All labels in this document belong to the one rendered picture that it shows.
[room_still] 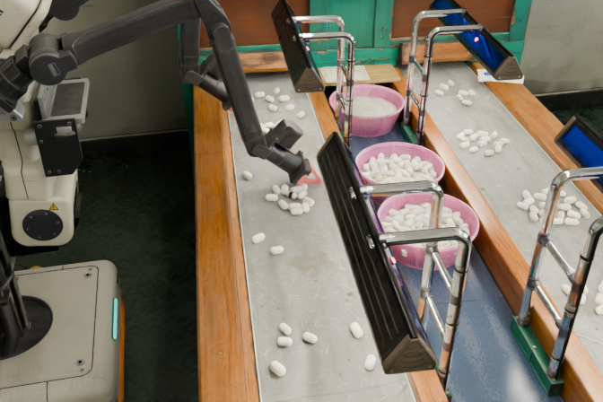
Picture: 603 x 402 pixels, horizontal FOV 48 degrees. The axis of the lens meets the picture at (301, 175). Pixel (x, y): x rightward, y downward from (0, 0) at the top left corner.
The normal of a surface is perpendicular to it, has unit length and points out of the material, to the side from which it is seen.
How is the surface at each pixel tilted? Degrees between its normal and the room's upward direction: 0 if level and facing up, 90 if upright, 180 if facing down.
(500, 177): 0
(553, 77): 87
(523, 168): 0
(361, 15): 90
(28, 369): 0
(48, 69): 99
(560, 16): 90
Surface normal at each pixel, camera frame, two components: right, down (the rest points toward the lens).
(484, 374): 0.00, -0.84
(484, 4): 0.14, 0.53
